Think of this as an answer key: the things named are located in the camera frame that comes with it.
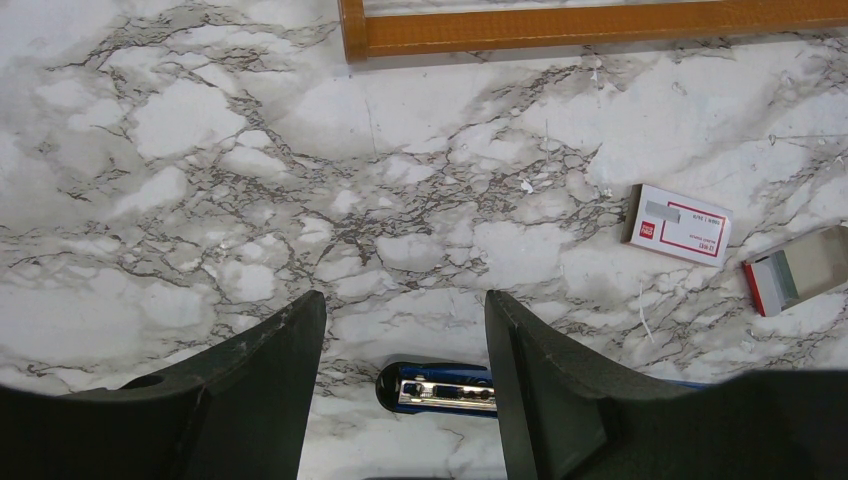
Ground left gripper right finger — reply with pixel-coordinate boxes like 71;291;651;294
485;290;847;479

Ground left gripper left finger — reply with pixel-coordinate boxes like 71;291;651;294
1;291;327;479

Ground blue stapler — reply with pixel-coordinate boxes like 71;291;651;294
374;360;710;419

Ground grey staples tray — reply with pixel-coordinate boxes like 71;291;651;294
742;225;847;317

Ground orange wooden shelf rack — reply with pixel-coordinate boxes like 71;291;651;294
338;0;847;63

